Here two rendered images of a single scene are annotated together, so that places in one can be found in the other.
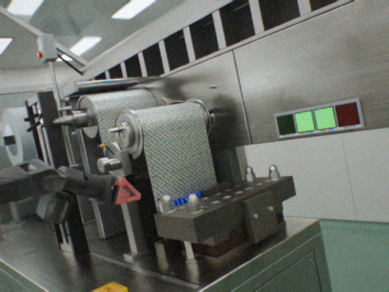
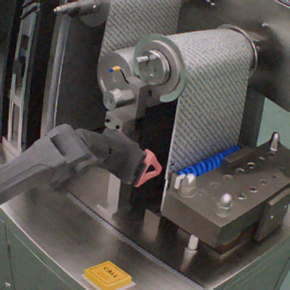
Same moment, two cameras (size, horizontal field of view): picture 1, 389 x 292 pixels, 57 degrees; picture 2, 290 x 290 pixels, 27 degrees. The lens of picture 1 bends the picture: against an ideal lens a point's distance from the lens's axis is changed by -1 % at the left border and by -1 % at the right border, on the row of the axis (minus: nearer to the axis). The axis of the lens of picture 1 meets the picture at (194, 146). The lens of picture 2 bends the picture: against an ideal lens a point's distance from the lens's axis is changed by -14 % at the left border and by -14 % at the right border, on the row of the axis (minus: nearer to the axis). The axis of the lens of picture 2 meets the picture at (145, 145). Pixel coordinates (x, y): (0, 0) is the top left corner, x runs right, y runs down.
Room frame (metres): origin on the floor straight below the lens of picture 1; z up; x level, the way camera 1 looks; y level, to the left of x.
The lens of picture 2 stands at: (-0.17, 0.34, 1.78)
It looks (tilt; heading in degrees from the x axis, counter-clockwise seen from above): 30 degrees down; 353
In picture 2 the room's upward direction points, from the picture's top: 9 degrees clockwise
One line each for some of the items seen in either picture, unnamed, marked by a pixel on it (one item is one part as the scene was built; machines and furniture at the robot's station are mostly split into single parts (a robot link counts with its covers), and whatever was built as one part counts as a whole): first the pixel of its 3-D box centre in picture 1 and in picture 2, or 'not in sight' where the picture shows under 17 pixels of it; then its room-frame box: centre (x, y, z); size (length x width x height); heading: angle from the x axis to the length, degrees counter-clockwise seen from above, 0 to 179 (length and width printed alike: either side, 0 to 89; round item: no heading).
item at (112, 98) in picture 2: (103, 165); (112, 99); (1.01, 0.26, 1.18); 0.04 x 0.02 x 0.04; 40
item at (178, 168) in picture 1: (183, 169); (211, 124); (1.07, 0.05, 1.11); 0.23 x 0.01 x 0.18; 130
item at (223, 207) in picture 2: (193, 203); (224, 203); (0.87, 0.03, 1.05); 0.04 x 0.04 x 0.04
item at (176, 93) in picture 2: (128, 133); (158, 66); (1.04, 0.18, 1.25); 0.15 x 0.01 x 0.15; 40
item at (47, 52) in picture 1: (45, 49); not in sight; (1.48, 0.51, 1.66); 0.07 x 0.07 x 0.10; 35
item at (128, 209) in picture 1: (124, 204); (119, 149); (1.04, 0.23, 1.05); 0.06 x 0.05 x 0.31; 130
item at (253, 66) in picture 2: (194, 121); (234, 51); (1.20, -0.02, 1.25); 0.15 x 0.01 x 0.15; 40
